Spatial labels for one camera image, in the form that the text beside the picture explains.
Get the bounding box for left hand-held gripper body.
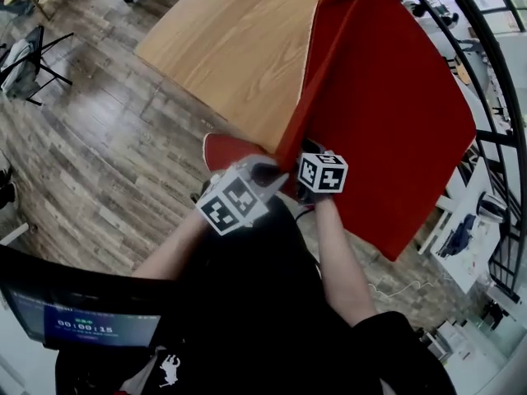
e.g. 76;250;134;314
195;165;271;237

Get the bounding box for dark blue cloth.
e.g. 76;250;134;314
436;214;478;258

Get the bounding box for person's right forearm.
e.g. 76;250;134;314
315;197;378;328

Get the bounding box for person's left forearm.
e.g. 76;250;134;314
133;210;223;281

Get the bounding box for person's black trousers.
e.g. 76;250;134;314
176;193;326;287

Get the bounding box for white cable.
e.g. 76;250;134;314
368;280;454;300

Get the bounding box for steel kettle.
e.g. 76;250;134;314
476;190;508;224

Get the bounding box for black monitor screen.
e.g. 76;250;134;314
0;243;182;351

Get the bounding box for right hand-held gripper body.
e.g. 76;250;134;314
296;151;349;206

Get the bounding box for black folding chair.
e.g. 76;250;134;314
0;25;75;107

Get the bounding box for grey garment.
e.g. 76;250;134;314
0;39;42;100

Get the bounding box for red cloth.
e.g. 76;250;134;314
203;0;478;263

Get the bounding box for white table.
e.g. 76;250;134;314
417;154;511;295

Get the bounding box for person's black shirt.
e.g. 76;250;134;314
55;261;458;395

